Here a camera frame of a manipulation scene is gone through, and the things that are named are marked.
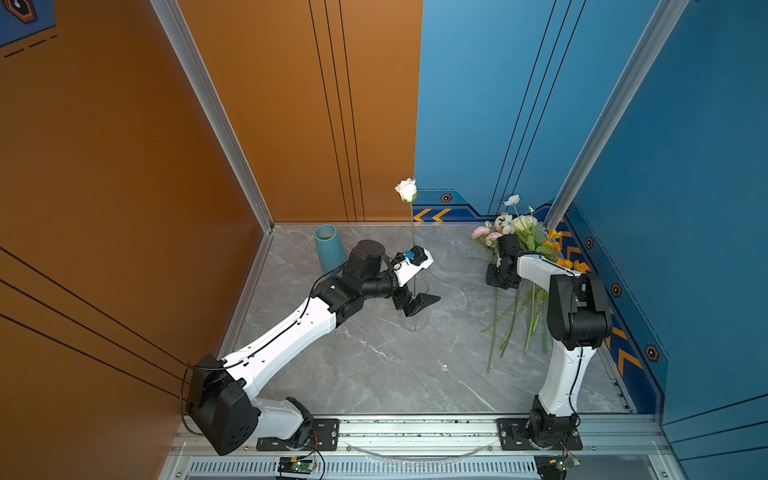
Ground aluminium corner post right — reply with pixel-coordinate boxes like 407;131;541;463
544;0;689;231

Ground aluminium corner post left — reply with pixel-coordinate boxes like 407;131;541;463
150;0;274;234

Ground green circuit board right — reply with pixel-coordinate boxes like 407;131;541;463
534;454;582;480

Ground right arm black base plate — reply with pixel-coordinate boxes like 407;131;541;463
496;417;584;451

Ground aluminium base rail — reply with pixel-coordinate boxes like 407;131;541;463
160;414;686;479

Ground white poppy fuzzy green stem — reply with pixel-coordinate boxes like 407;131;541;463
499;194;546;355

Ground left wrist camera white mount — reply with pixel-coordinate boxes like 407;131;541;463
393;245;434;287

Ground aluminium corner post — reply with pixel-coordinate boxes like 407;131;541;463
150;0;274;234
544;0;689;231

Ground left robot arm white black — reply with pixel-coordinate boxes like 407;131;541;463
185;240;440;456

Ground cream rose with leaves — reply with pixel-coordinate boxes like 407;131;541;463
479;213;562;361

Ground green circuit board left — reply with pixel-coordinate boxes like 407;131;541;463
276;457;317;479

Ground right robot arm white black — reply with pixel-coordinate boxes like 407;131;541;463
486;235;612;450

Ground orange flower stem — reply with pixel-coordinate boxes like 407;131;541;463
536;230;592;273

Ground green circuit board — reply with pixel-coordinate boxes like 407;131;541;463
276;457;317;479
534;454;582;480

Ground single white rose stem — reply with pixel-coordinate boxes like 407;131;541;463
395;178;418;246

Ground teal ceramic vase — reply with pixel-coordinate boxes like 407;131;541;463
314;224;348;273

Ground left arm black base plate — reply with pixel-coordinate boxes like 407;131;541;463
256;418;339;452

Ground pink rose spray with leaves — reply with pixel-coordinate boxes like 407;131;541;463
470;222;502;374

